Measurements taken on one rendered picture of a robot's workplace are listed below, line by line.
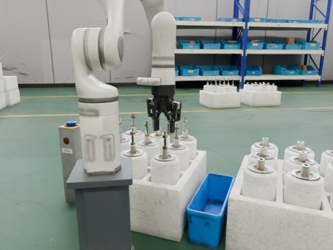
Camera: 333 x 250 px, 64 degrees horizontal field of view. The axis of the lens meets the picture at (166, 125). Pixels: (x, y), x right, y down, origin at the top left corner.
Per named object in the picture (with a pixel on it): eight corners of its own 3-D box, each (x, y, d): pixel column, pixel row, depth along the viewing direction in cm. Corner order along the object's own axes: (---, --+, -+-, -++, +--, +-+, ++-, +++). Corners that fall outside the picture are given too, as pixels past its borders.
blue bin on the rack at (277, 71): (271, 74, 620) (272, 65, 615) (286, 74, 625) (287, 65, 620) (283, 75, 572) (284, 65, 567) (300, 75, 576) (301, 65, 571)
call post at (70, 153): (79, 204, 107) (72, 129, 100) (64, 201, 109) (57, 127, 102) (89, 196, 114) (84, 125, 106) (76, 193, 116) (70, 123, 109)
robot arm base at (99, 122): (121, 174, 63) (117, 102, 59) (80, 177, 61) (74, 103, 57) (121, 160, 72) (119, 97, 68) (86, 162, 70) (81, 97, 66)
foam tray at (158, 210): (179, 242, 84) (180, 190, 80) (78, 218, 97) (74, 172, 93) (205, 188, 120) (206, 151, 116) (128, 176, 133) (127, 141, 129)
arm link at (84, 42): (63, 25, 54) (71, 108, 58) (109, 25, 54) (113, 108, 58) (80, 30, 63) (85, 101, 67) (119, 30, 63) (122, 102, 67)
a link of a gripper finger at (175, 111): (173, 101, 79) (169, 120, 81) (177, 103, 78) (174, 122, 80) (179, 101, 80) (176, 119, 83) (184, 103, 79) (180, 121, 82)
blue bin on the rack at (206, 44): (197, 50, 583) (197, 40, 578) (214, 50, 587) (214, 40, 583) (202, 49, 535) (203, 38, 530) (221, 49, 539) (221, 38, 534)
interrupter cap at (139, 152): (147, 151, 94) (147, 150, 94) (138, 158, 87) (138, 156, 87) (128, 149, 97) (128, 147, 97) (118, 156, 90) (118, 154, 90)
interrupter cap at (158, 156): (178, 155, 91) (178, 153, 91) (173, 163, 84) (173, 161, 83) (157, 153, 93) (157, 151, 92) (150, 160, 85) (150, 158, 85)
